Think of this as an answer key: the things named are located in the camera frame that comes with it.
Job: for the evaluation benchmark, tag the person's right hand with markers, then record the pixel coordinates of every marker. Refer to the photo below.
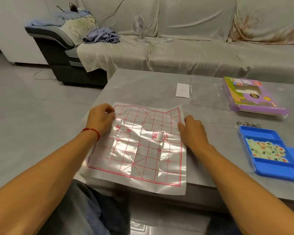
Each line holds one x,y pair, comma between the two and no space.
194,134

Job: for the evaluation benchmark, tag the person's left hand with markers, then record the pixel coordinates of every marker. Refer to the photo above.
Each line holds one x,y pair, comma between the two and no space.
99,118

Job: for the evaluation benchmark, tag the person's right thumb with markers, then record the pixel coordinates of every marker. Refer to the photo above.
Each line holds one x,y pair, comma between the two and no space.
181,130

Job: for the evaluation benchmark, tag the person's left thumb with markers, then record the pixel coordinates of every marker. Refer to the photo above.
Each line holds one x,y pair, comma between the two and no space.
112,117

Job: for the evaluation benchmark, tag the plastic chess board sheet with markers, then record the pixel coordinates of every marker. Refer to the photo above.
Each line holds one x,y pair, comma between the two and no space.
142,154

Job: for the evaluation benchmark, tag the person's right forearm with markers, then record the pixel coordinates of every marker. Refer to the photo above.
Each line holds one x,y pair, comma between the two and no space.
245,190

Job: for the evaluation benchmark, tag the person's left forearm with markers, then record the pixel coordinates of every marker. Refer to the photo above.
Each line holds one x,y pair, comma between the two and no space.
44,183

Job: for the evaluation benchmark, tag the white paper card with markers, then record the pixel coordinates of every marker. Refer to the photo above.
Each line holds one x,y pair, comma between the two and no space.
183,90

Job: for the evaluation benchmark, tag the clear plastic wrap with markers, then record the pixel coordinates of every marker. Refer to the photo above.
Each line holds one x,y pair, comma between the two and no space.
208,95

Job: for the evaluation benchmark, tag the purple cardboard game box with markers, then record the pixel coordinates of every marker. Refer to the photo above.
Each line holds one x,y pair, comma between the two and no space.
247,95

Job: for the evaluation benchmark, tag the grey sofa cover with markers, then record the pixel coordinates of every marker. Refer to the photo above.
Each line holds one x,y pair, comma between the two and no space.
193,53

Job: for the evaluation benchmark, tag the blue striped cloth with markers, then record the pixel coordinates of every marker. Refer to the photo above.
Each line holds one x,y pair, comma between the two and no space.
101,35

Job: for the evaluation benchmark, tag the grey black sofa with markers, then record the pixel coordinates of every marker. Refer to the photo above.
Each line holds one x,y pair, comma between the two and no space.
56,53

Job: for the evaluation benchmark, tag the pile of pale chess pieces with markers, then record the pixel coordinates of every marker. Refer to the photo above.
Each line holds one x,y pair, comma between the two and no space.
265,150

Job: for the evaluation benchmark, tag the patterned pale pillow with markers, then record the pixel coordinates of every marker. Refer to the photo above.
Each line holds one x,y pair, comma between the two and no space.
78,28

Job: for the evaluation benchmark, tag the grey trousers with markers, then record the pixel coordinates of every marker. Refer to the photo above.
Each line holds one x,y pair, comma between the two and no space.
88,212

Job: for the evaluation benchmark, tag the white desk fan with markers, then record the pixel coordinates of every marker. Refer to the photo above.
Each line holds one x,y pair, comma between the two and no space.
138,23

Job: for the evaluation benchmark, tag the blue plastic tray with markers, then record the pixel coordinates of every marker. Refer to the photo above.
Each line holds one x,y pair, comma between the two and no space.
272,168

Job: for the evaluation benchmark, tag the light blue blanket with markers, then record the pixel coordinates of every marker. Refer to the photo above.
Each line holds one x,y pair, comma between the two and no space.
51,19

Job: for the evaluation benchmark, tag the white cabinet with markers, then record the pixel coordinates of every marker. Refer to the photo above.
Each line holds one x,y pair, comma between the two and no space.
12,29

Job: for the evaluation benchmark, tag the floral beige cushion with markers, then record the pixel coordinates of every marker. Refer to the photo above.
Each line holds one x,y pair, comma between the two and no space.
267,21

